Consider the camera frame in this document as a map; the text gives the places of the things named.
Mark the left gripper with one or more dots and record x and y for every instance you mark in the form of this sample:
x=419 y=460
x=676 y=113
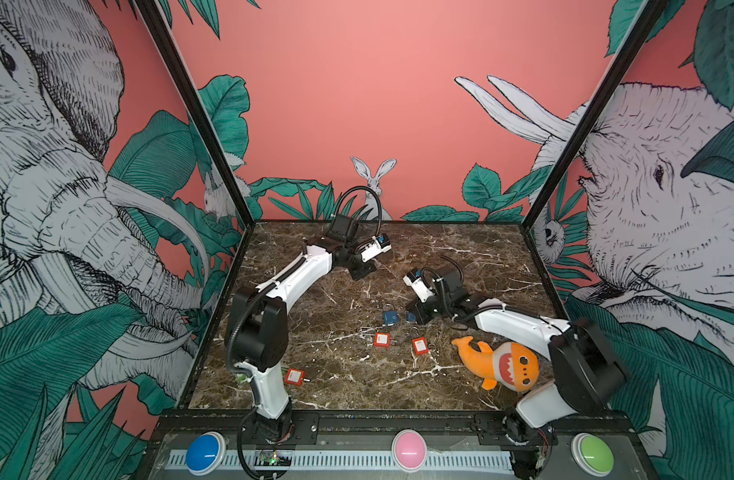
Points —
x=366 y=267

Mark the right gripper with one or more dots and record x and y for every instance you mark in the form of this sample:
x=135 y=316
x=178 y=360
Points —
x=420 y=309

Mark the red padlock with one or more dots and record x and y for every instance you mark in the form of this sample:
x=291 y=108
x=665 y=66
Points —
x=382 y=340
x=420 y=346
x=295 y=377

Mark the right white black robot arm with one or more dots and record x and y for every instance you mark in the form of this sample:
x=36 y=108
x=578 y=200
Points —
x=559 y=367

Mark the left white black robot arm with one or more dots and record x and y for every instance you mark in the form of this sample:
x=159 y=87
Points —
x=257 y=335

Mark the orange shark plush toy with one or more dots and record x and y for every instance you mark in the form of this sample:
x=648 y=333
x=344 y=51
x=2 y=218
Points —
x=510 y=364

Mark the pink push button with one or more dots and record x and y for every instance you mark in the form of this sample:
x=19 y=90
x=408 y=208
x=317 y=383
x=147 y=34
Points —
x=409 y=451

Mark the green push button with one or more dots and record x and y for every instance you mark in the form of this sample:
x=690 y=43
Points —
x=592 y=454

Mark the white vented strip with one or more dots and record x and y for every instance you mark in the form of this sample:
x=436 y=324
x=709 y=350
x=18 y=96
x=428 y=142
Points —
x=498 y=462

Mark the blue push button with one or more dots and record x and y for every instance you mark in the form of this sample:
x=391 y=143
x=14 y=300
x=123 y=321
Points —
x=206 y=453

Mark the black front mounting rail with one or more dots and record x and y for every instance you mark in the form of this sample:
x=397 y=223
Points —
x=311 y=427

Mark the left black frame post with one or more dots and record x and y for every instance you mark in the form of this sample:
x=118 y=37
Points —
x=153 y=18

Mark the black frame post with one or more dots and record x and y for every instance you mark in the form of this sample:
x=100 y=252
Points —
x=153 y=18
x=634 y=39

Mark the right black frame post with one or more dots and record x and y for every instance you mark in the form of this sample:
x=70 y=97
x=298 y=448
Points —
x=634 y=39

